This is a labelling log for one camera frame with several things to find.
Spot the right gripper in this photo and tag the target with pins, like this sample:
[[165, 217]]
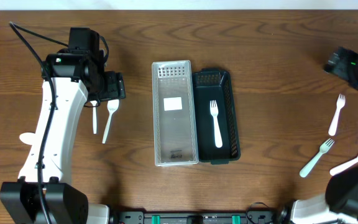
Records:
[[338, 62]]

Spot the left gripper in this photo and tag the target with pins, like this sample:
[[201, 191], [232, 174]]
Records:
[[113, 86]]

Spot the white plastic fork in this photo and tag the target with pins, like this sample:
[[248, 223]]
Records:
[[213, 107], [324, 148], [341, 101]]

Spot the clear plastic perforated basket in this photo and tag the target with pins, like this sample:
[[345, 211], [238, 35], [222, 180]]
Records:
[[175, 137]]

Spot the black plastic perforated basket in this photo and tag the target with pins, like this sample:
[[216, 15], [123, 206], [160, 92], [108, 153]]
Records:
[[215, 84]]

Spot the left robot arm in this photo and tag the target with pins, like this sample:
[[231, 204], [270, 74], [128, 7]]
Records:
[[74, 78]]

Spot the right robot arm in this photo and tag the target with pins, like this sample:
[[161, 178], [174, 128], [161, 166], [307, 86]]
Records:
[[339, 203]]

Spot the white plastic spoon tilted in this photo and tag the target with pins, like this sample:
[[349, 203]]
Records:
[[112, 107]]

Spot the white plastic spoon upright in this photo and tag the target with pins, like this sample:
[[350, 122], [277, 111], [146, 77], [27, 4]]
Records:
[[95, 116]]

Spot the white plastic spoon horizontal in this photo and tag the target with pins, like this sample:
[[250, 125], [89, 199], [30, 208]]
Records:
[[27, 138]]

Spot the white plastic spoon right side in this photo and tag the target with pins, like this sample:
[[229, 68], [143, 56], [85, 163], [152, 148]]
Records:
[[342, 167]]

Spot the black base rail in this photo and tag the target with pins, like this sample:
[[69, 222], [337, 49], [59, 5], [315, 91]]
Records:
[[257, 216]]

